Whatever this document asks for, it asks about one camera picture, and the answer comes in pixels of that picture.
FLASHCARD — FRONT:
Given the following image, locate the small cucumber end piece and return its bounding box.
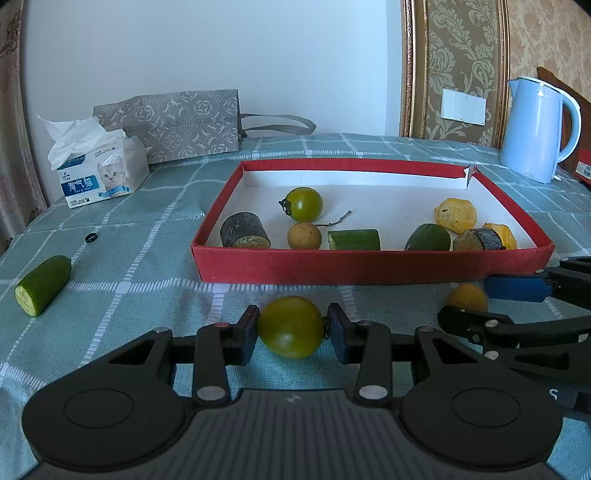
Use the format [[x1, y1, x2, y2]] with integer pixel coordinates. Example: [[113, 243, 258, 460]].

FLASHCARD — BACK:
[[405, 223, 452, 251]]

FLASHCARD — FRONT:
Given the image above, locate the cucumber piece far left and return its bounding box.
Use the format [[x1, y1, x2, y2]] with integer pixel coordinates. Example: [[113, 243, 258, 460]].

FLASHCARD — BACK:
[[14, 255, 72, 317]]

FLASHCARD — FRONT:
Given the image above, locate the yellow jackfruit piece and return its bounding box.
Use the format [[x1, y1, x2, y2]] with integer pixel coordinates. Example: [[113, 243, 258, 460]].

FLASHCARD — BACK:
[[434, 198, 477, 235], [483, 223, 518, 250]]

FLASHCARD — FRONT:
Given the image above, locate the large cucumber piece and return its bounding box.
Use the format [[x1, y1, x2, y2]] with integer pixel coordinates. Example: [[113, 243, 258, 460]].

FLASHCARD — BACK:
[[328, 229, 381, 251]]

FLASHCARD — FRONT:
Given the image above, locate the grey patterned gift bag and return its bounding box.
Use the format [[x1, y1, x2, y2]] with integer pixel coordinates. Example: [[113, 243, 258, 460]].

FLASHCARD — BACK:
[[93, 89, 317, 164]]

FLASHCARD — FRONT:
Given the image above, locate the gold picture frame moulding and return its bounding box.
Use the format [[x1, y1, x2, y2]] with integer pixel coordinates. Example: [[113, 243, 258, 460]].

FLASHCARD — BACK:
[[400, 0, 429, 139]]

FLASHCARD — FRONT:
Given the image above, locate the red box at edge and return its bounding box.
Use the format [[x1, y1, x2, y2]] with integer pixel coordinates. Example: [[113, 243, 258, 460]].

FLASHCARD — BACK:
[[573, 161, 591, 187]]

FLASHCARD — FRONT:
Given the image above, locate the red shallow cardboard box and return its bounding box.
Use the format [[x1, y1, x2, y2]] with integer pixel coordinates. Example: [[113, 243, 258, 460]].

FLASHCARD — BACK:
[[191, 158, 555, 285]]

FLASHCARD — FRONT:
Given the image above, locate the tissue pack with cat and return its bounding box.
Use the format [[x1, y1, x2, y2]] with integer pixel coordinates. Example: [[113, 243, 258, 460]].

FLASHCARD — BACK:
[[41, 117, 149, 209]]

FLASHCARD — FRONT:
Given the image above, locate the light blue electric kettle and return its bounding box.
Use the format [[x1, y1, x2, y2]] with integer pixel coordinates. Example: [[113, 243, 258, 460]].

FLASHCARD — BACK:
[[500, 76, 581, 184]]

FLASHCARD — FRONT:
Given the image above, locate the green tomato with calyx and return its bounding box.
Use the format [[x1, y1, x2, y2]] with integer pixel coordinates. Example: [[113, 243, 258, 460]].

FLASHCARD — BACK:
[[279, 187, 324, 223]]

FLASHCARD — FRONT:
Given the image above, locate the beige curtain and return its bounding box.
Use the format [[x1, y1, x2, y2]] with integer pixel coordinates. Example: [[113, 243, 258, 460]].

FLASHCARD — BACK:
[[0, 1, 46, 252]]

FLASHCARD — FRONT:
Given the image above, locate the dark sugarcane piece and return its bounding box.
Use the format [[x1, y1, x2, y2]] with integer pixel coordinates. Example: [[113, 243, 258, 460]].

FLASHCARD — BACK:
[[219, 212, 271, 249], [453, 228, 506, 251]]

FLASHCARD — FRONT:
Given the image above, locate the longan fruit with stem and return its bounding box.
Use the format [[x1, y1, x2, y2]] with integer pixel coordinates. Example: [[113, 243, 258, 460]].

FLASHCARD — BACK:
[[287, 210, 353, 250]]

